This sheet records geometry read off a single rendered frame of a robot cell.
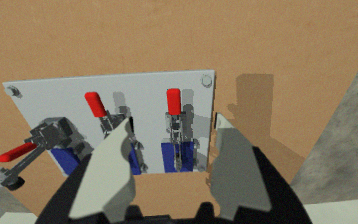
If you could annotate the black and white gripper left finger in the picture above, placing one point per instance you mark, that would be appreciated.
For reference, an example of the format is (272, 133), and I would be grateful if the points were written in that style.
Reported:
(100, 188)

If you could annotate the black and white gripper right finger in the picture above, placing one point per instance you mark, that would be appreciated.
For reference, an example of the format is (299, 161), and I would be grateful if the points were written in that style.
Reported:
(245, 184)

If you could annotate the grey toggle clamp with red handle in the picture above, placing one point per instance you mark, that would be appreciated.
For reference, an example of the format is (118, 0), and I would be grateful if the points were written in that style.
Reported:
(57, 130)
(173, 124)

